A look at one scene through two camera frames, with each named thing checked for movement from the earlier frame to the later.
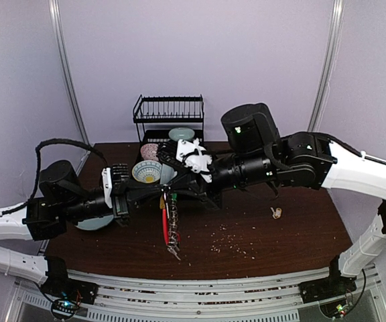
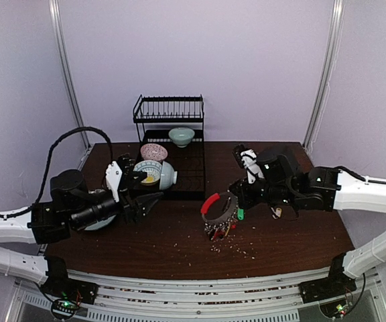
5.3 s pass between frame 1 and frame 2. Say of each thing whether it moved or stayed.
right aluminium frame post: stayed
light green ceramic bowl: stayed
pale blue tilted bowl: stayed
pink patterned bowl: stayed
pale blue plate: stayed
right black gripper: moved
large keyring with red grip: moved
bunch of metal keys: moved
